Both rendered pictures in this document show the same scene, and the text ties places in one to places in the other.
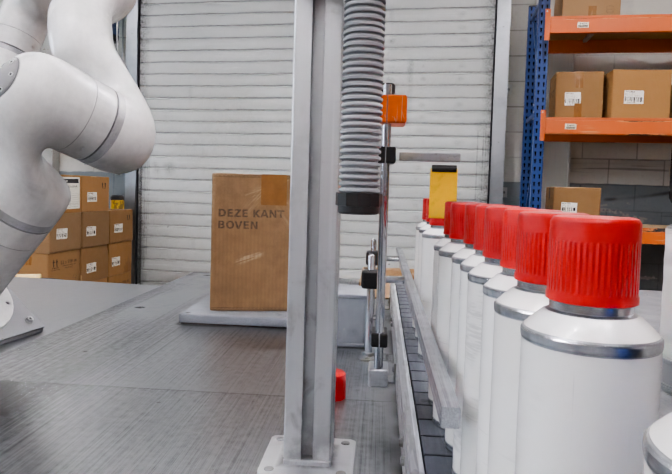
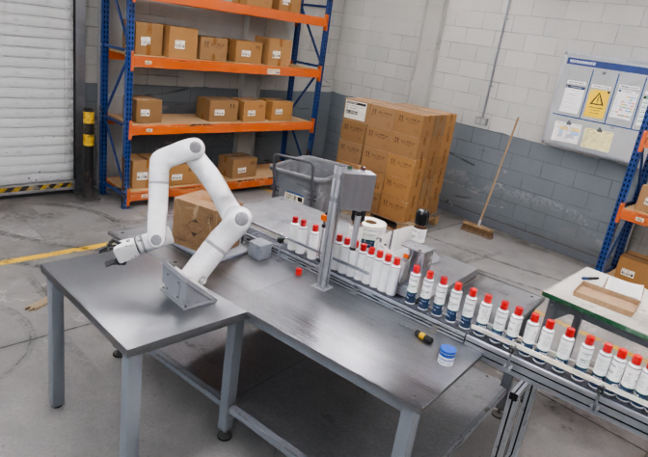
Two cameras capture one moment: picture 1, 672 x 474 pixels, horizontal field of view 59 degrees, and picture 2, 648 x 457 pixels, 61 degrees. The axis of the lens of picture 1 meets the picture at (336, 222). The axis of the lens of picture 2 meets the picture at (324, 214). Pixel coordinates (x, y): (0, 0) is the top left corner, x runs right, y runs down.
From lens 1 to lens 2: 265 cm
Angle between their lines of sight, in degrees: 59
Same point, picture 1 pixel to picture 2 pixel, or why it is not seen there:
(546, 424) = (395, 274)
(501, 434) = (385, 275)
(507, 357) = (386, 268)
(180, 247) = not seen: outside the picture
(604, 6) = not seen: outside the picture
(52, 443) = (290, 300)
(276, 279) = not seen: hidden behind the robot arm
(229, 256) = not seen: hidden behind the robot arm
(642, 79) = (184, 34)
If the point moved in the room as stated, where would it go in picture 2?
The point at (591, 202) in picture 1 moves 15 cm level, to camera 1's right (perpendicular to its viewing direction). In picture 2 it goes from (157, 109) to (168, 108)
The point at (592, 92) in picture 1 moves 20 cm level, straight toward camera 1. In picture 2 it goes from (156, 38) to (162, 40)
